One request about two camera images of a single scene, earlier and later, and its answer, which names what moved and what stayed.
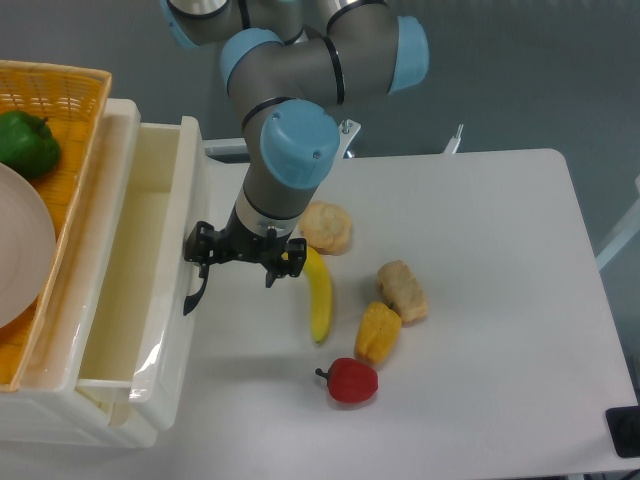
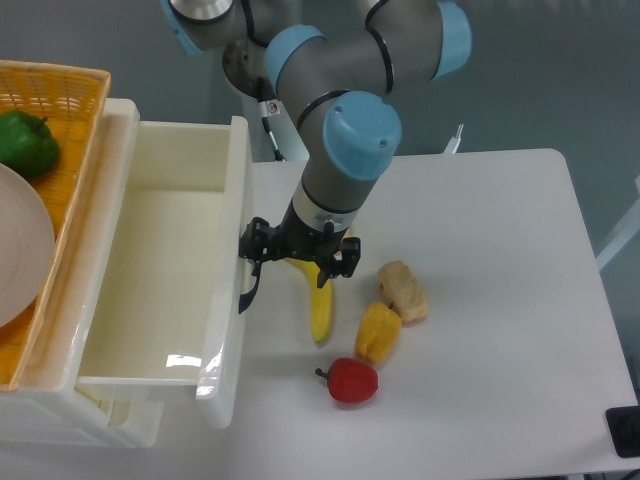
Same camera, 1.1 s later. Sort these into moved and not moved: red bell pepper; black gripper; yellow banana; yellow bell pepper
Moved: black gripper
Not moved: yellow banana; red bell pepper; yellow bell pepper
